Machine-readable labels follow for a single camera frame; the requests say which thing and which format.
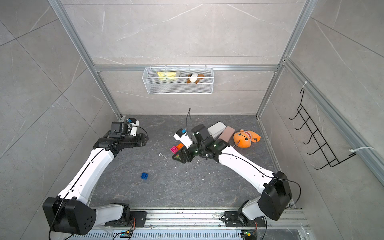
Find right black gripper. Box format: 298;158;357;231
172;140;206;164

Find orange lego brick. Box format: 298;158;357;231
177;143;184;150

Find magenta lego brick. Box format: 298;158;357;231
171;146;179;154

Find blue lego brick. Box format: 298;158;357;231
141;173;148;180

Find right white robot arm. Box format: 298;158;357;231
173;122;292;224

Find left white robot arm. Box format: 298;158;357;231
43;118;149;235

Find white rectangular box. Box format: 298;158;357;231
208;122;227;139

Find pink rectangular box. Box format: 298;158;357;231
219;126;235;143

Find orange plush toy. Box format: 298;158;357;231
233;130;261;148

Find yellow packet in basket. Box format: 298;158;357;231
157;71;181;82

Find brown white plush toy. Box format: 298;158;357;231
187;73;205;84

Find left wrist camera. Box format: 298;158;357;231
125;118;140;136

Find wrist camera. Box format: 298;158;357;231
174;129;193;149
125;118;140;136

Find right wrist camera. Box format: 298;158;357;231
174;129;193;149

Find white wire basket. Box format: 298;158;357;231
142;66;215;95

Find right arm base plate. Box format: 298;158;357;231
220;211;266;228

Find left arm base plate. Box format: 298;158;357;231
104;211;147;228

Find aluminium mounting rail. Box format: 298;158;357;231
61;208;310;232

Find black wall hook rack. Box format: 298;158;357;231
289;89;357;170

